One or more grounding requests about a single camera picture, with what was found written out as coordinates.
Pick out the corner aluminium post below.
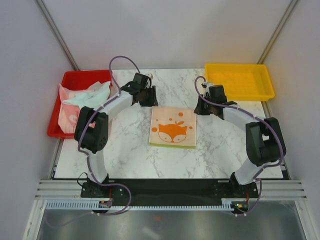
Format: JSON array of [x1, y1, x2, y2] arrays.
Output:
[[34, 0, 81, 71], [257, 0, 300, 65]]

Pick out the right corner aluminium post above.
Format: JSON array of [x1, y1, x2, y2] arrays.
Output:
[[257, 0, 300, 65]]

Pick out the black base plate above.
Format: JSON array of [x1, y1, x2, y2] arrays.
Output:
[[80, 178, 258, 206]]

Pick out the orange fox towel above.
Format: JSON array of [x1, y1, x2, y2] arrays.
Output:
[[148, 107, 197, 149]]

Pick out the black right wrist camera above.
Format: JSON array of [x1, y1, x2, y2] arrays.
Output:
[[206, 85, 227, 104]]

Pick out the pink patterned towel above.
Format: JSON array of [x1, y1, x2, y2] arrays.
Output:
[[58, 82, 102, 134]]

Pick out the mint green towel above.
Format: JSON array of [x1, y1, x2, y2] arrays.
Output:
[[62, 81, 111, 109]]

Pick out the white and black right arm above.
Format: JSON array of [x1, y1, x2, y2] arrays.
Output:
[[194, 95, 286, 197]]

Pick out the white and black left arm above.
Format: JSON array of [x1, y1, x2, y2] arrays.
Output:
[[74, 85, 158, 197]]

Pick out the red plastic bin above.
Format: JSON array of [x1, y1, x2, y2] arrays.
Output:
[[47, 70, 112, 139]]

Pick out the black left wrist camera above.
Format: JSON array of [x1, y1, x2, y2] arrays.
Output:
[[132, 72, 153, 89]]

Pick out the white slotted cable duct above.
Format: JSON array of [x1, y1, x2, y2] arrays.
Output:
[[44, 199, 236, 211]]

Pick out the left corner aluminium post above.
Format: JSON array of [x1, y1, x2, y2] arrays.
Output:
[[34, 0, 81, 71]]

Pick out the yellow plastic bin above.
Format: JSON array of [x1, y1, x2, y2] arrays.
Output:
[[204, 63, 275, 102]]

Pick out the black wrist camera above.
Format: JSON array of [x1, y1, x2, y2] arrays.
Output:
[[132, 72, 153, 89], [206, 85, 227, 104]]

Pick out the aluminium frame rail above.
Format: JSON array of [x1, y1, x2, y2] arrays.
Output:
[[35, 179, 307, 200]]

